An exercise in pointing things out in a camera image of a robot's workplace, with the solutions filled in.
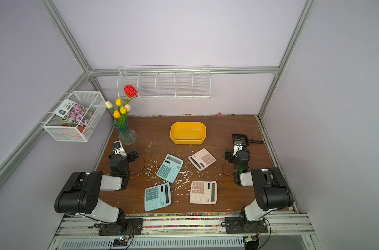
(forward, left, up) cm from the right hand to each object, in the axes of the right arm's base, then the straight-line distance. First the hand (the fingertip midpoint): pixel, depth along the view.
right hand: (236, 147), depth 95 cm
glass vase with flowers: (+9, +69, +1) cm, 70 cm away
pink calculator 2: (-25, +21, -5) cm, 33 cm away
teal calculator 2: (-27, +45, -5) cm, 53 cm away
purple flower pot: (+2, +82, +26) cm, 86 cm away
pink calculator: (-5, +21, -6) cm, 22 cm away
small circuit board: (-47, +61, -8) cm, 77 cm away
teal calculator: (-11, +40, -5) cm, 42 cm away
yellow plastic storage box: (+14, +30, -4) cm, 33 cm away
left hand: (-2, +66, +4) cm, 66 cm away
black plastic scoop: (+10, -9, -6) cm, 14 cm away
